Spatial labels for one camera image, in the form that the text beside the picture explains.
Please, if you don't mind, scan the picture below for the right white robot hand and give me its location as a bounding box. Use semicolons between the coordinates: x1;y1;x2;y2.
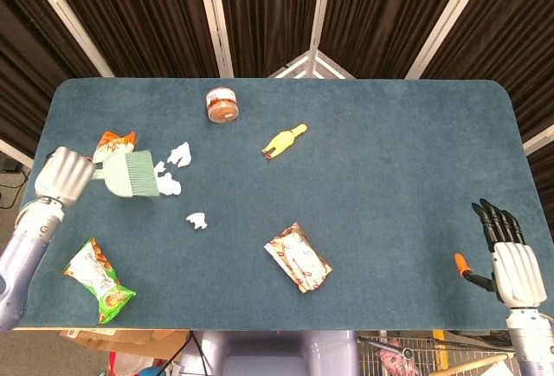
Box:
454;198;548;309

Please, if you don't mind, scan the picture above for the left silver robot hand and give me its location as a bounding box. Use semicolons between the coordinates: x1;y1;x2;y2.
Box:
33;146;97;209

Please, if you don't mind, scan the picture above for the mint green hand brush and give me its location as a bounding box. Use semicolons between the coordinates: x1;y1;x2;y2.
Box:
88;149;160;199

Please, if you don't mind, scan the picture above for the orange white crumpled snack bag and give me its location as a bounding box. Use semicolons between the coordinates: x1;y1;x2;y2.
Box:
93;131;138;165

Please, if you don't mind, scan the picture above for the wooden stick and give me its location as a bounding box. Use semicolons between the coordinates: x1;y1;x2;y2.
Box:
445;352;519;375

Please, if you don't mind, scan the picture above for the green snack bag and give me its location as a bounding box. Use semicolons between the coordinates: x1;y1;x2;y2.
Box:
62;237;138;325

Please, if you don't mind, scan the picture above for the red patterned bag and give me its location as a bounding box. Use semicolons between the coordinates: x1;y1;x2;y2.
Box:
375;336;421;376

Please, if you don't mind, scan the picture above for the blue felt table cover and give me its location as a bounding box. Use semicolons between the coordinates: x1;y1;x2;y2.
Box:
6;77;551;332

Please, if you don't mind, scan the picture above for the clear jar of rubber bands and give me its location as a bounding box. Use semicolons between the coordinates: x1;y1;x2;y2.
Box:
204;87;241;124

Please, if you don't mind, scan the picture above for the brown cardboard box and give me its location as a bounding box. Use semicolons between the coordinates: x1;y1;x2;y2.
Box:
59;327;188;362

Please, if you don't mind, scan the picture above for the dark brown curtain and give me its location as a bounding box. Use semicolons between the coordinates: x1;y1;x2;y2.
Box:
0;0;554;178

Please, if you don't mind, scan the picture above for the gold white snack pack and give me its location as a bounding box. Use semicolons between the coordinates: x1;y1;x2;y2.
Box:
263;222;333;295

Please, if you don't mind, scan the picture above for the yellow rubber chicken toy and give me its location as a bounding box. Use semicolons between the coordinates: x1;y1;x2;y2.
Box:
261;122;310;160

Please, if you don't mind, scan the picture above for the lavender robot torso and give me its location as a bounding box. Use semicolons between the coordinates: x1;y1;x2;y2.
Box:
179;329;360;376

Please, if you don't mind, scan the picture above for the white partition frame rail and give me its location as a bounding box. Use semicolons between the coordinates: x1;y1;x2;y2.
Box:
522;123;554;155
0;138;35;169

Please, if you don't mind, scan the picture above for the metal wire cart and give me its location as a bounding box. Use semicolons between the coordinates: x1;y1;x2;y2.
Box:
355;329;527;376

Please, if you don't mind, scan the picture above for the white partition frame post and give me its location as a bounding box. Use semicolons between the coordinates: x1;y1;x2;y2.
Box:
193;0;235;79
305;0;337;79
404;0;497;81
17;0;116;79

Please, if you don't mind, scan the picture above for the white triangular frame base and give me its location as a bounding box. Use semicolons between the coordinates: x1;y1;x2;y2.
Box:
267;49;357;80

